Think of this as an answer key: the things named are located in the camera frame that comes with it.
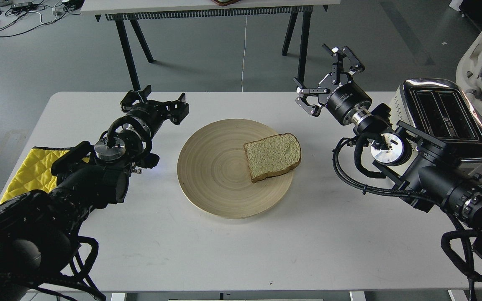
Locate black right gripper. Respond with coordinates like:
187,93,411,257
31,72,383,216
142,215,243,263
293,43,372,126

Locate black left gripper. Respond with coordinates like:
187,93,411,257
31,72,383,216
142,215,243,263
120,84,189,131

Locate slice of bread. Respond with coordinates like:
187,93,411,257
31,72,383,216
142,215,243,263
243,132,302,183

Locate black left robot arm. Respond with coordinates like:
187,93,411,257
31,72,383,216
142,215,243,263
0,86,189,301

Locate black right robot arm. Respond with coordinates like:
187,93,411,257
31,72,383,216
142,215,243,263
294,44,482,301

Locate cream and chrome toaster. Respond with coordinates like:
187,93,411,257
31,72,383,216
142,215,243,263
386,78,482,174

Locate round bamboo plate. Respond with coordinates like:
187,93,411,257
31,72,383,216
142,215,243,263
177,119,294,219

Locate background table with black legs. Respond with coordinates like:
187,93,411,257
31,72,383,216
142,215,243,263
80,0,340,91

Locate brown object on background table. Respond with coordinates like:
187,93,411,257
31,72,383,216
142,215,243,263
212,0,239,6

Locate yellow quilted cloth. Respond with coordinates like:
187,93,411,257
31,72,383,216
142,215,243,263
0,147,72,204

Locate thin white hanging cable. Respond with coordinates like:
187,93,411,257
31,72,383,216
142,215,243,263
241,15,249,92

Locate black cables on floor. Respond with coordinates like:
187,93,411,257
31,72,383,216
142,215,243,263
0,0,85,42

